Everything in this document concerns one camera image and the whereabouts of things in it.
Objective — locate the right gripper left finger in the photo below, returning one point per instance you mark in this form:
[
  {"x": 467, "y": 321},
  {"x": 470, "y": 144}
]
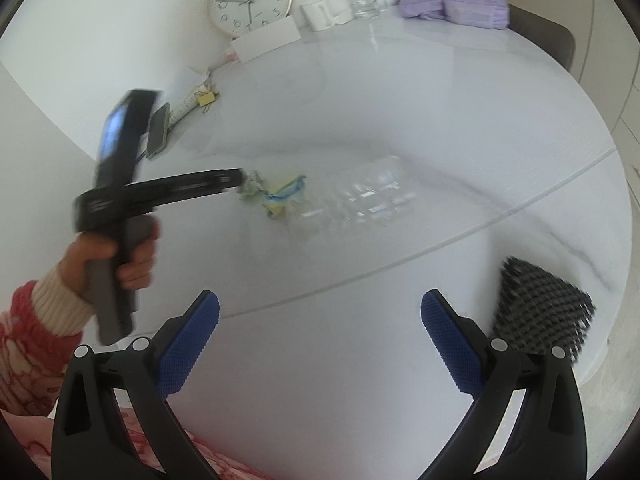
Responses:
[{"x": 90, "y": 440}]

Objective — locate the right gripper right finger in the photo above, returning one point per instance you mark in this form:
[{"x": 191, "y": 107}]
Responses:
[{"x": 548, "y": 439}]

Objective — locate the left hand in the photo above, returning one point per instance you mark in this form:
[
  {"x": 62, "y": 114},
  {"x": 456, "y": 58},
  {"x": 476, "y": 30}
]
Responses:
[{"x": 135, "y": 274}]

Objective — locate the black smartphone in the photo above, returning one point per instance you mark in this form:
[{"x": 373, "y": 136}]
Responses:
[{"x": 158, "y": 131}]

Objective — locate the red patterned left sleeve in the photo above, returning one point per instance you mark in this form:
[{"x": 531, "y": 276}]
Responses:
[{"x": 39, "y": 333}]

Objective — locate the black mesh pad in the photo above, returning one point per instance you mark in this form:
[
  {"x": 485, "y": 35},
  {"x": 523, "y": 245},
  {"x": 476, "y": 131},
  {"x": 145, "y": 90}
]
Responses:
[{"x": 537, "y": 311}]

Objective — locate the green crumpled wrapper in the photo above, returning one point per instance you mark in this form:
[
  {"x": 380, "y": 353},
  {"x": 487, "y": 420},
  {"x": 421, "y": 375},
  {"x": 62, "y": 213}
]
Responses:
[{"x": 253, "y": 186}]

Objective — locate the yellow paper clips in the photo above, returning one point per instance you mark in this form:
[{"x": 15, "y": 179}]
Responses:
[{"x": 205, "y": 97}]

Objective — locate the yellow blue crumpled wrapper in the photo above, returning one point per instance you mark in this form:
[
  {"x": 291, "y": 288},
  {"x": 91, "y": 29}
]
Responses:
[{"x": 276, "y": 199}]

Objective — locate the white card box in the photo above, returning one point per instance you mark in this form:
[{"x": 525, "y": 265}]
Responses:
[{"x": 265, "y": 39}]

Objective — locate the clear plastic bottle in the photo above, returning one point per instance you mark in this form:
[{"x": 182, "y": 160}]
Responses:
[{"x": 372, "y": 194}]

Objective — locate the white mug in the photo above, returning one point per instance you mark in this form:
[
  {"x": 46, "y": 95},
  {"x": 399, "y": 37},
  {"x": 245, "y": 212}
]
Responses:
[{"x": 318, "y": 15}]

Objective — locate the dark grey chair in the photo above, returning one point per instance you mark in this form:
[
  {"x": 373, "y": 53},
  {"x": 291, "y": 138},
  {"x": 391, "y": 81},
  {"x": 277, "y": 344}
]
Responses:
[{"x": 553, "y": 38}]

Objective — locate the purple tissue pack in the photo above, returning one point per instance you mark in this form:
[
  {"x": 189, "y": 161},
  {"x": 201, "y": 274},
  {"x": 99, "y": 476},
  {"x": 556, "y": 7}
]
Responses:
[{"x": 487, "y": 14}]

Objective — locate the white wall clock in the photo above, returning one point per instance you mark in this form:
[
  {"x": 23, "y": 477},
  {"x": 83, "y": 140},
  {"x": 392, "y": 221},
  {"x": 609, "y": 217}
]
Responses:
[{"x": 236, "y": 18}]

